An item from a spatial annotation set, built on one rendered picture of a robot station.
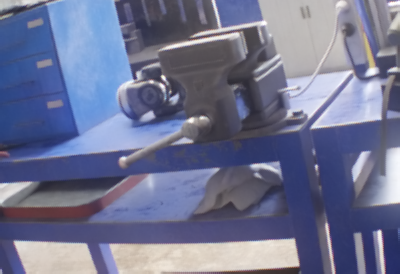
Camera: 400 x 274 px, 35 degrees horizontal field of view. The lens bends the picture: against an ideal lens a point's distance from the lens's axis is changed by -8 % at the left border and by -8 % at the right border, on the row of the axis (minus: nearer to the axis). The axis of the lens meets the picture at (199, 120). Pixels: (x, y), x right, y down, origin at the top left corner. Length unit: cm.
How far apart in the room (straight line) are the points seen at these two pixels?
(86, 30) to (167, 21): 222
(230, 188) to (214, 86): 39
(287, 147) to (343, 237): 24
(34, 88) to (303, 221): 90
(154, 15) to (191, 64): 296
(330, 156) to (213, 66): 32
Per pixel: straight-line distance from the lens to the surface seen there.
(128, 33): 404
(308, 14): 647
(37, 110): 198
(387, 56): 169
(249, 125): 142
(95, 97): 199
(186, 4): 411
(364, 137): 136
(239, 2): 718
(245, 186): 161
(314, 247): 150
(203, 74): 127
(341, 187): 142
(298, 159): 142
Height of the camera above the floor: 122
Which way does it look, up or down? 12 degrees down
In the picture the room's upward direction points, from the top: 14 degrees counter-clockwise
